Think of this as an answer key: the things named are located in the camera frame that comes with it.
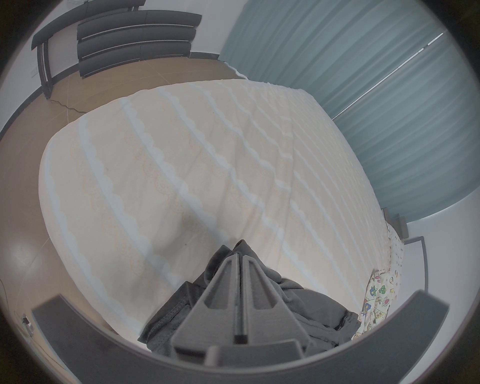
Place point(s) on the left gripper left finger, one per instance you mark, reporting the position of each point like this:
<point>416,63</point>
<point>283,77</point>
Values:
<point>210,322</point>

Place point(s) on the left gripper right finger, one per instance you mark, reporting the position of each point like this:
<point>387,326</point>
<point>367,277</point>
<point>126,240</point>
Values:
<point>273,322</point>

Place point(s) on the black T-shirt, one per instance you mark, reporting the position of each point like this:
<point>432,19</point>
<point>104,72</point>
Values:
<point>318,315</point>

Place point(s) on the bed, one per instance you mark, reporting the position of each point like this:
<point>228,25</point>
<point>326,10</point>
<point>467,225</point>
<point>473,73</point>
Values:
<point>187,168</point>

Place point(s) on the white printed pyjama garment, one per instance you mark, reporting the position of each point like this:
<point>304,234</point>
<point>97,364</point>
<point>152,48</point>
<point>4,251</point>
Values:
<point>378,300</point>

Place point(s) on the white printed pillow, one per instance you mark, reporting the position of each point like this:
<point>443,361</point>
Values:
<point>396,251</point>

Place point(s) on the grey bedside table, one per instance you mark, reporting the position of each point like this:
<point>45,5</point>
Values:
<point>395,221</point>

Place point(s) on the blue-green curtain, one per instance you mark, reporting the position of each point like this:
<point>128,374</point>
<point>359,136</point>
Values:
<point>420,142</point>
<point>318,56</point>

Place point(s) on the dark grey side table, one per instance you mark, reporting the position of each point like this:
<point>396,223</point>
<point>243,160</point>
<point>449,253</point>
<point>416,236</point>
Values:
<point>47,67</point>

